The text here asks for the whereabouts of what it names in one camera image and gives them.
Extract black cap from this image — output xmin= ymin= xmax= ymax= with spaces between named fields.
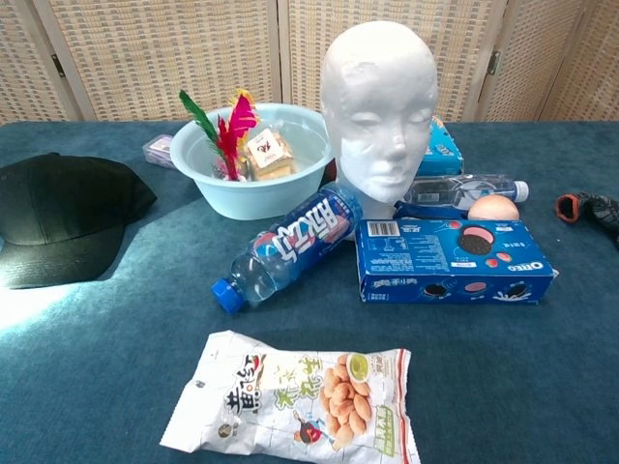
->
xmin=0 ymin=152 xmax=159 ymax=290

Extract blue chocolate chip cookie box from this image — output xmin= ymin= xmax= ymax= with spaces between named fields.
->
xmin=418 ymin=114 xmax=465 ymax=178

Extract peach coloured round ball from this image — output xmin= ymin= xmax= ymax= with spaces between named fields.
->
xmin=467 ymin=195 xmax=521 ymax=222

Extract clear white capped water bottle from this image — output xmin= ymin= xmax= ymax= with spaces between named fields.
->
xmin=400 ymin=173 xmax=530 ymax=210

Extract blue capped drink bottle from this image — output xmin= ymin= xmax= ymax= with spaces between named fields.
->
xmin=210 ymin=182 xmax=364 ymax=315

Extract white peanut snack bag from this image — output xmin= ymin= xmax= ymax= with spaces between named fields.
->
xmin=159 ymin=330 xmax=422 ymax=464

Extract colourful feather shuttlecock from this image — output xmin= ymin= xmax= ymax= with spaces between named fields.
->
xmin=178 ymin=88 xmax=261 ymax=183

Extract blue plush tablecloth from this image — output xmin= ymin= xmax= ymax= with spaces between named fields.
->
xmin=0 ymin=120 xmax=619 ymax=464

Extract woven folding screen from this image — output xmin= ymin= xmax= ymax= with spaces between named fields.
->
xmin=0 ymin=0 xmax=619 ymax=125

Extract grey knit work glove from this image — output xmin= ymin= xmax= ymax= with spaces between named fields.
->
xmin=554 ymin=191 xmax=619 ymax=250

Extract blue Oreo cookie box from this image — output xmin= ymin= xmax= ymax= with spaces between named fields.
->
xmin=355 ymin=217 xmax=557 ymax=305

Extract wrapped pastry pack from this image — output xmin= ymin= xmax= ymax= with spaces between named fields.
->
xmin=243 ymin=123 xmax=299 ymax=183

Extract dark blue flat packet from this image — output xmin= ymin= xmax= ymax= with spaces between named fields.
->
xmin=392 ymin=199 xmax=473 ymax=221

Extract white foam mannequin head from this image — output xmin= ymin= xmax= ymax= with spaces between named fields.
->
xmin=321 ymin=20 xmax=439 ymax=243

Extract light blue plastic bowl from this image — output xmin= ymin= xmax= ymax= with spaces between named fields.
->
xmin=168 ymin=102 xmax=335 ymax=222

